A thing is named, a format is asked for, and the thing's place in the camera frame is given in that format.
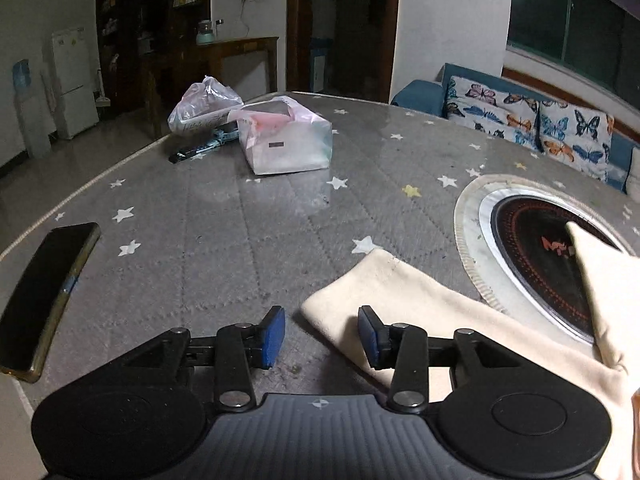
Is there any white plastic bag with box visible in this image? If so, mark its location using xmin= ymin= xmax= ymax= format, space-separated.
xmin=227 ymin=95 xmax=334 ymax=177

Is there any butterfly print cushion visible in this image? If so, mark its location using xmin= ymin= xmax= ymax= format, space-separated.
xmin=444 ymin=75 xmax=542 ymax=150
xmin=537 ymin=97 xmax=615 ymax=184

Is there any dark wooden shelf cabinet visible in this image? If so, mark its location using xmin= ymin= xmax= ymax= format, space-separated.
xmin=94 ymin=0 xmax=214 ymax=112

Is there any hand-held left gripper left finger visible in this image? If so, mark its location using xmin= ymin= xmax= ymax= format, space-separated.
xmin=117 ymin=305 xmax=287 ymax=414

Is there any white refrigerator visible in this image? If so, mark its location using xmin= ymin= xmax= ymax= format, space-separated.
xmin=51 ymin=25 xmax=100 ymax=140

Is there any white cushion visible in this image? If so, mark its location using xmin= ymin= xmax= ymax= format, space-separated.
xmin=624 ymin=145 xmax=640 ymax=196

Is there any teal kettle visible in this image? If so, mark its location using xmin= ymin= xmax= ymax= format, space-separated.
xmin=195 ymin=19 xmax=218 ymax=46

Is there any black smartphone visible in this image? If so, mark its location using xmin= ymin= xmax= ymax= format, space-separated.
xmin=0 ymin=222 xmax=102 ymax=384

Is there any black slim tool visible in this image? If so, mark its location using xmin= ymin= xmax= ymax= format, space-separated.
xmin=168 ymin=144 xmax=207 ymax=165

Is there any crumpled clear plastic bag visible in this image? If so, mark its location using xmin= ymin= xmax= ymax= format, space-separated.
xmin=167 ymin=75 xmax=246 ymax=136

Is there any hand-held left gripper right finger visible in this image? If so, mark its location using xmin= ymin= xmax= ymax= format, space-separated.
xmin=357 ymin=305 xmax=527 ymax=414

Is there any grey star-print tablecloth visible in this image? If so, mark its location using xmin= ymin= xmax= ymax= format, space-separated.
xmin=0 ymin=91 xmax=640 ymax=480

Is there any cream cloth garment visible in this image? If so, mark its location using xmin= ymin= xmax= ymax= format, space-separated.
xmin=300 ymin=220 xmax=640 ymax=480

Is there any black and blue tool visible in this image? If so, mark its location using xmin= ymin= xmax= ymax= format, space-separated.
xmin=202 ymin=127 xmax=242 ymax=152

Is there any water dispenser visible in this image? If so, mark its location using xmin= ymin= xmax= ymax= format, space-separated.
xmin=12 ymin=58 xmax=52 ymax=157

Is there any blue sofa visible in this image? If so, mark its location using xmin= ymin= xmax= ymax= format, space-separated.
xmin=389 ymin=62 xmax=640 ymax=196

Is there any wooden side table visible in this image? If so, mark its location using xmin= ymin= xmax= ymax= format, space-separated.
xmin=194 ymin=36 xmax=280 ymax=97

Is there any window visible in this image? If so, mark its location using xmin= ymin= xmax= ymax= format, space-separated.
xmin=506 ymin=0 xmax=640 ymax=95

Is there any round built-in induction cooker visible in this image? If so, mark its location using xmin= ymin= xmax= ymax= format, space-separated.
xmin=453 ymin=173 xmax=640 ymax=346

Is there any blue and white box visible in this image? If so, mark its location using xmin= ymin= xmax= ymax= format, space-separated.
xmin=309 ymin=37 xmax=329 ymax=94

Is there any white power cable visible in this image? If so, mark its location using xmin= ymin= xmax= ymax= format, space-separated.
xmin=234 ymin=0 xmax=252 ymax=39

